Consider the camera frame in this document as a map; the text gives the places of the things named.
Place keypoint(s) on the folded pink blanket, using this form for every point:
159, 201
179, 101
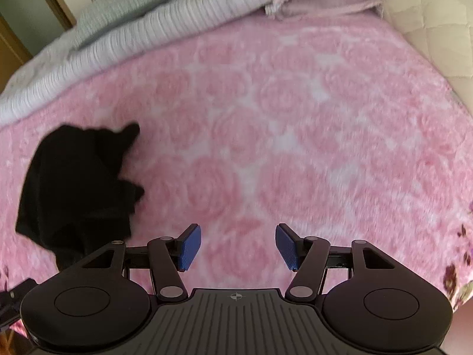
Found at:
325, 2

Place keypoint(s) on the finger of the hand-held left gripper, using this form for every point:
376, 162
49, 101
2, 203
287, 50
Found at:
14, 299

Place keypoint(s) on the pink floral blanket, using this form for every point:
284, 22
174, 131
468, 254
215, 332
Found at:
288, 125

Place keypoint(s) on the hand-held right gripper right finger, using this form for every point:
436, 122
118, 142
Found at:
286, 246

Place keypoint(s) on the grey checked pillow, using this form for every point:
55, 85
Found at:
118, 11

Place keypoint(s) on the cream quilted headboard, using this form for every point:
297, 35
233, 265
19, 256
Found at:
432, 18

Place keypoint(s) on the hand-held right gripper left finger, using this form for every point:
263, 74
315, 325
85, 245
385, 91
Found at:
190, 246

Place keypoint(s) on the lilac striped quilt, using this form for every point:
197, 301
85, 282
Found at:
155, 26

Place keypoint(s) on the black garment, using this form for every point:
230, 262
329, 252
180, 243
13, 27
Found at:
74, 188

